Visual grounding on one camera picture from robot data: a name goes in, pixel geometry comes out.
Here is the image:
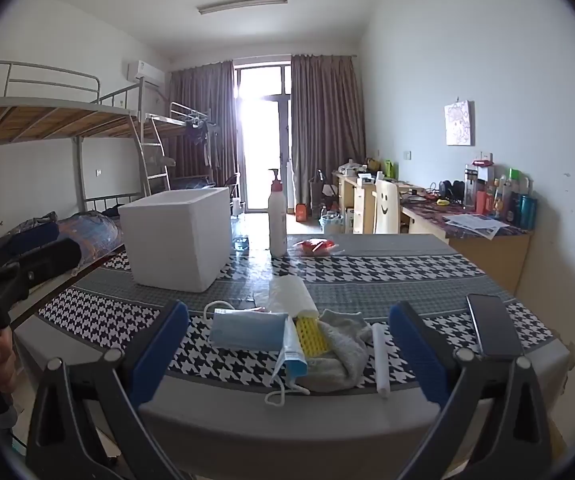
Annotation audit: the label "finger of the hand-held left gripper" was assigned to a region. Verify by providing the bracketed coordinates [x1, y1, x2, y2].
[14, 238, 82, 288]

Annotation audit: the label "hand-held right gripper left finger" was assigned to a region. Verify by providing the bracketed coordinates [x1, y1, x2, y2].
[25, 300, 191, 480]

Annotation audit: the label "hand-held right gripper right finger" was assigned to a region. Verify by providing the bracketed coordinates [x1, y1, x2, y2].
[388, 301, 553, 480]

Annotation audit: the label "grey sock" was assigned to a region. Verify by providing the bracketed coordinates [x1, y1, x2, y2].
[300, 310, 373, 393]

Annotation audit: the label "blue face mask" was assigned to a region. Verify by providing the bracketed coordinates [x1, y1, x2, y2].
[265, 317, 313, 407]
[202, 300, 291, 348]

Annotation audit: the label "yellow foam net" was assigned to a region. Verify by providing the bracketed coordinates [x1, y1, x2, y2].
[295, 312, 331, 358]

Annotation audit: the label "white foam box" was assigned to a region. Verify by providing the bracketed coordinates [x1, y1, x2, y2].
[118, 186, 232, 293]

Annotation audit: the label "white plastic bag roll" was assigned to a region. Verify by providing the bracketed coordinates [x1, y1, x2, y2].
[269, 276, 317, 318]

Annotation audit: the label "person's left hand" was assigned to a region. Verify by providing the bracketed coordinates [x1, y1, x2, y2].
[0, 332, 18, 393]

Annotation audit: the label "white paper tube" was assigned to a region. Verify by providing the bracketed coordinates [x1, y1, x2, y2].
[371, 322, 391, 398]

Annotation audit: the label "blue patterned quilt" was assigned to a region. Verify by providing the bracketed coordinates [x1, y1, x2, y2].
[55, 210, 118, 261]

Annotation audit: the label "houndstooth tablecloth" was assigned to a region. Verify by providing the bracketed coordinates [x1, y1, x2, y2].
[38, 234, 571, 396]

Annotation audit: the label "smartphone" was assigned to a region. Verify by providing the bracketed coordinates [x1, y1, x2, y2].
[466, 293, 525, 361]

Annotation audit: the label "wooden desk with patterned cover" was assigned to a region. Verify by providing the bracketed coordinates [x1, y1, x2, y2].
[400, 192, 533, 296]

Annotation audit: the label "folded blue face mask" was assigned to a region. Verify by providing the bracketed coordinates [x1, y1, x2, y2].
[265, 317, 313, 407]

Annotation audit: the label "metal bunk bed with ladder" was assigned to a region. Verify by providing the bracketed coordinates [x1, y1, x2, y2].
[0, 60, 171, 281]

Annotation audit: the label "printed paper sheets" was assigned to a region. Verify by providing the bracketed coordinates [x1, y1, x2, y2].
[442, 213, 511, 239]

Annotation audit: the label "grey table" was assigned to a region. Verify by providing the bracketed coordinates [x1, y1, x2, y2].
[12, 310, 575, 480]

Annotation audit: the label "red snack packet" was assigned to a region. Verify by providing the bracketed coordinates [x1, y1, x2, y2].
[292, 238, 342, 257]

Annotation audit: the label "wooden smiley chair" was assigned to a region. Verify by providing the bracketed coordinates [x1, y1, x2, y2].
[372, 178, 399, 235]

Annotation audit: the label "wooden desk with drawers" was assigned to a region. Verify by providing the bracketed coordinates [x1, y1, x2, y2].
[331, 170, 383, 235]

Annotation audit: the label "black headphones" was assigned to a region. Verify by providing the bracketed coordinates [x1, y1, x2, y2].
[437, 180, 467, 203]

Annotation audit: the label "cluster of desk bottles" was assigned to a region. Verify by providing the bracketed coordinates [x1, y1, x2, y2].
[462, 160, 538, 231]

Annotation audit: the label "white pump lotion bottle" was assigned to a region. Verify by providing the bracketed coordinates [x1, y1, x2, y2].
[268, 167, 288, 258]

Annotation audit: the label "brown shopping bag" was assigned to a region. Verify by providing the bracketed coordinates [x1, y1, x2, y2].
[309, 170, 335, 208]

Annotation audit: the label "dark hanging clothes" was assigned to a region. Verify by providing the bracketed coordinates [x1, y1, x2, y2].
[185, 115, 218, 171]

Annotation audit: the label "white air conditioner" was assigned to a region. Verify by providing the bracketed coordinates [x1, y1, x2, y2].
[126, 60, 165, 86]

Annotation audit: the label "brown curtain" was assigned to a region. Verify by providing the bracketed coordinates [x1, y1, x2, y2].
[168, 60, 238, 201]
[290, 53, 367, 221]

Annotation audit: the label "glass balcony door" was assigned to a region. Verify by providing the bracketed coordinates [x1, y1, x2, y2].
[232, 60, 293, 211]

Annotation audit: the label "ceiling tube light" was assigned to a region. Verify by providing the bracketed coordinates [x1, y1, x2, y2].
[196, 0, 289, 16]

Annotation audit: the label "cartoon wall picture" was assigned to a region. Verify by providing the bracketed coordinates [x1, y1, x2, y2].
[444, 100, 475, 147]

